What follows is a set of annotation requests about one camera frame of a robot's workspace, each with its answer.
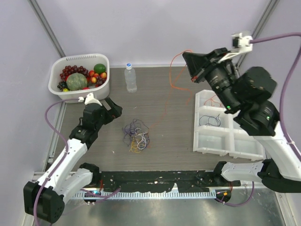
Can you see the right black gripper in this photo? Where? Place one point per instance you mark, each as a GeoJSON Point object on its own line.
{"type": "Point", "coordinates": [195, 62]}

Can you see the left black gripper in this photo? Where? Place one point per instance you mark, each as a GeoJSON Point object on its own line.
{"type": "Point", "coordinates": [115, 110]}

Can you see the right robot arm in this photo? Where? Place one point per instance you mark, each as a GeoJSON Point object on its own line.
{"type": "Point", "coordinates": [247, 97]}

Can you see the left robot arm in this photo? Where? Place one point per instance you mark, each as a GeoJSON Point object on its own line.
{"type": "Point", "coordinates": [46, 198]}

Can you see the red yellow peaches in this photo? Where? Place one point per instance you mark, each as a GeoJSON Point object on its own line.
{"type": "Point", "coordinates": [96, 79]}

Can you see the clear plastic water bottle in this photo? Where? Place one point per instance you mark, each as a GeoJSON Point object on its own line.
{"type": "Point", "coordinates": [130, 78]}

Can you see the green lime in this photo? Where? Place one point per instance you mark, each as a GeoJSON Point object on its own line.
{"type": "Point", "coordinates": [99, 68]}

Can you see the green melon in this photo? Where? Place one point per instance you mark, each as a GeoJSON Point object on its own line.
{"type": "Point", "coordinates": [76, 81]}

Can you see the white plastic basket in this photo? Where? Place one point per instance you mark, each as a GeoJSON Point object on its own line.
{"type": "Point", "coordinates": [88, 61]}

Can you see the dark grape bunch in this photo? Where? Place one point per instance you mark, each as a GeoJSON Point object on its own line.
{"type": "Point", "coordinates": [62, 86]}

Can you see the red grape bunch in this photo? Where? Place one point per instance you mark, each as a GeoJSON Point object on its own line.
{"type": "Point", "coordinates": [68, 70]}

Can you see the white compartment organizer tray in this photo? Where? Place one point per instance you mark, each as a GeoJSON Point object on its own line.
{"type": "Point", "coordinates": [216, 132]}

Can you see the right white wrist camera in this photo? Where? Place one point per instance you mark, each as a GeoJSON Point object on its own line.
{"type": "Point", "coordinates": [241, 44]}

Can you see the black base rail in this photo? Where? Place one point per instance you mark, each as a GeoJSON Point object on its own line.
{"type": "Point", "coordinates": [187, 181]}

